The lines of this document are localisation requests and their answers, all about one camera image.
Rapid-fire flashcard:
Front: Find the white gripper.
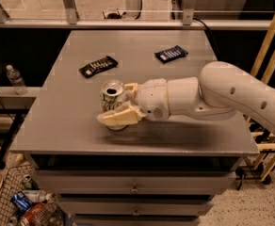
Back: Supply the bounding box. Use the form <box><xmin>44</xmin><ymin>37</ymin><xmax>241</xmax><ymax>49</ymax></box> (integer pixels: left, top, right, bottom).
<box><xmin>97</xmin><ymin>79</ymin><xmax>170</xmax><ymax>126</ymax></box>

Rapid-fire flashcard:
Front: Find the green white 7up can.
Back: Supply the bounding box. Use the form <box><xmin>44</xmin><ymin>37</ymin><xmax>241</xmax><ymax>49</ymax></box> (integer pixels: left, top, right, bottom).
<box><xmin>99</xmin><ymin>79</ymin><xmax>129</xmax><ymax>131</ymax></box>

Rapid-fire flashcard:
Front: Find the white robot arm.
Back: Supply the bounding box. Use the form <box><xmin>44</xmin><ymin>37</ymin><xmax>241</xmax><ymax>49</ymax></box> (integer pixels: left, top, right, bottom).
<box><xmin>97</xmin><ymin>61</ymin><xmax>275</xmax><ymax>135</ymax></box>

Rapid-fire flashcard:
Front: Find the black rxbar chocolate bar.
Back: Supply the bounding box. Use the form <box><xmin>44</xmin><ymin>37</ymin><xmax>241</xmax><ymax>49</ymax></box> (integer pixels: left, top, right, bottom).
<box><xmin>79</xmin><ymin>56</ymin><xmax>118</xmax><ymax>78</ymax></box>

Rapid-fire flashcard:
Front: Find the green can in basket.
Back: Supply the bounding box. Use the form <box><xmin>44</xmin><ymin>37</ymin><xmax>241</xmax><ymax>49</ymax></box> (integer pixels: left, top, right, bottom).
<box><xmin>22</xmin><ymin>174</ymin><xmax>39</xmax><ymax>190</ymax></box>

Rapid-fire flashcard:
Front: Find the red soda can in basket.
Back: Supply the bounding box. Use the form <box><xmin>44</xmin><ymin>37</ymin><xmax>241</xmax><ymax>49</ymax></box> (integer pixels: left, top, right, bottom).
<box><xmin>20</xmin><ymin>202</ymin><xmax>51</xmax><ymax>226</ymax></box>

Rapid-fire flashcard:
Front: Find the blue snack bar wrapper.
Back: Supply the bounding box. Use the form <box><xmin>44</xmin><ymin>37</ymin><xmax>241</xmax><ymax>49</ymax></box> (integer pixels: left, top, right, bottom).
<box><xmin>154</xmin><ymin>45</ymin><xmax>188</xmax><ymax>64</ymax></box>

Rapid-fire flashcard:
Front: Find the grey drawer cabinet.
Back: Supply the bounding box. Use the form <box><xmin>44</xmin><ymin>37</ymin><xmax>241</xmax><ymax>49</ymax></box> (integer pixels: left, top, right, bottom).
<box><xmin>23</xmin><ymin>153</ymin><xmax>245</xmax><ymax>226</ymax></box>

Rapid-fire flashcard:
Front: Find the clear plastic water bottle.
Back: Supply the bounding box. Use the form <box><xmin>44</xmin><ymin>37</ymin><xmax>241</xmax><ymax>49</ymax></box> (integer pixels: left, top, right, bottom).
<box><xmin>6</xmin><ymin>65</ymin><xmax>27</xmax><ymax>95</ymax></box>

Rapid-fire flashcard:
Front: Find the grey side bench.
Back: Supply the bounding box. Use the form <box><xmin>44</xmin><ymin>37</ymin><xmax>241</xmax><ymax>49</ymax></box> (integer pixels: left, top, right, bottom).
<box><xmin>0</xmin><ymin>87</ymin><xmax>40</xmax><ymax>170</ymax></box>

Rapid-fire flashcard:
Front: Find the plastic bottle in basket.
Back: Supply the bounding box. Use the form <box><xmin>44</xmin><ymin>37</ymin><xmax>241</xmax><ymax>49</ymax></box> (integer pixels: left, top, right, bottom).
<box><xmin>23</xmin><ymin>190</ymin><xmax>52</xmax><ymax>202</ymax></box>

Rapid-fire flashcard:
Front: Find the black power cable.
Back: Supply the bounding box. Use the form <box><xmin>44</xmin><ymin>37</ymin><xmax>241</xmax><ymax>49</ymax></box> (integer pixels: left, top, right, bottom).
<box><xmin>192</xmin><ymin>17</ymin><xmax>221</xmax><ymax>61</ymax></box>

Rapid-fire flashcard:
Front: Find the wire mesh basket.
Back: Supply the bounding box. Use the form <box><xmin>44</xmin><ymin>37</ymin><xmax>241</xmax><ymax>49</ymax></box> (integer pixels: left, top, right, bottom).
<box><xmin>0</xmin><ymin>165</ymin><xmax>64</xmax><ymax>226</ymax></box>

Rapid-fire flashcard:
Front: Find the yellow wooden frame cart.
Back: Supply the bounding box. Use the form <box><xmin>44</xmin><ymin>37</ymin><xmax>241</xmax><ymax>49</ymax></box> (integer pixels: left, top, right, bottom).
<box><xmin>236</xmin><ymin>13</ymin><xmax>275</xmax><ymax>189</ymax></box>

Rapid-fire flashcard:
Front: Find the metal window rail frame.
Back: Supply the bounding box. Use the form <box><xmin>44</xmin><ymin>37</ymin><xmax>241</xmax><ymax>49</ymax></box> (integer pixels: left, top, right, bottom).
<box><xmin>0</xmin><ymin>0</ymin><xmax>275</xmax><ymax>30</ymax></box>

